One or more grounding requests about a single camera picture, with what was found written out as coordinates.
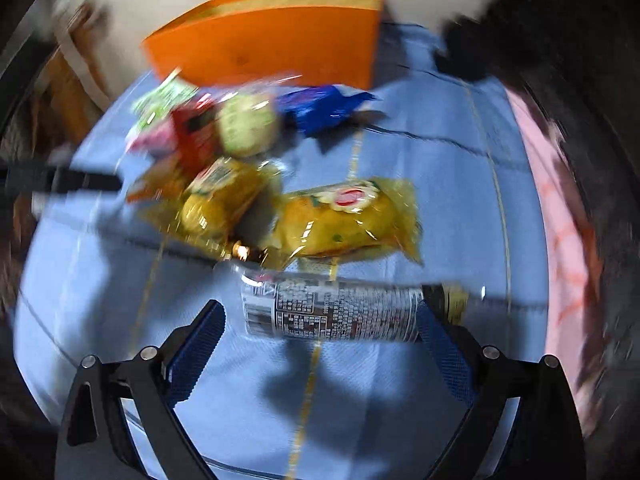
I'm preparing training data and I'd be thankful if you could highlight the green plum candy bag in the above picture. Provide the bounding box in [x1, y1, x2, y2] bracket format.
[131, 68, 200, 130]

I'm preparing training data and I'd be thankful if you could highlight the long clear biscuit sleeve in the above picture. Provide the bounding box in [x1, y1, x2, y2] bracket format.
[233, 266, 470, 342]

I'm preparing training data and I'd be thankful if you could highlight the yellow gold cake packet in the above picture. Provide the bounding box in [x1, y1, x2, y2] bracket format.
[265, 177, 422, 269]

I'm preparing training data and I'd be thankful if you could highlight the blue snack bag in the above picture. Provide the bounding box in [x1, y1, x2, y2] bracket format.
[276, 84, 376, 136]

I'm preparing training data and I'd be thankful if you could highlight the wooden chair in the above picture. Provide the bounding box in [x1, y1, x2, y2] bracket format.
[30, 0, 112, 148]

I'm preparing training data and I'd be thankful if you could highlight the blue checked tablecloth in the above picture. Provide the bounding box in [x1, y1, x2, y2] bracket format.
[14, 24, 548, 479]

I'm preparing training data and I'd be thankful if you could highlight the pink cloth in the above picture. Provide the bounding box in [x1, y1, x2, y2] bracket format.
[506, 89, 603, 437]

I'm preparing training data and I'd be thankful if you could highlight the orange clear biscuit pack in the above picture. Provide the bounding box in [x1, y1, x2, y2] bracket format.
[126, 155, 188, 203]

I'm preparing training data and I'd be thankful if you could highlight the pink small snack bag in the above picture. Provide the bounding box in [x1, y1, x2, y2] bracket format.
[125, 118, 177, 158]

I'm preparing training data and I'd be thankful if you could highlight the red cookie bag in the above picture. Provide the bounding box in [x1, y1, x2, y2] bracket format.
[170, 93, 222, 178]

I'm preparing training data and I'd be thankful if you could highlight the round bun clear wrapper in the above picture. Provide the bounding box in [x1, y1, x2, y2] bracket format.
[216, 91, 280, 158]

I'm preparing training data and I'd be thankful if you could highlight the orange cardboard box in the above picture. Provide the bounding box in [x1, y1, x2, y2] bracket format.
[142, 0, 384, 90]

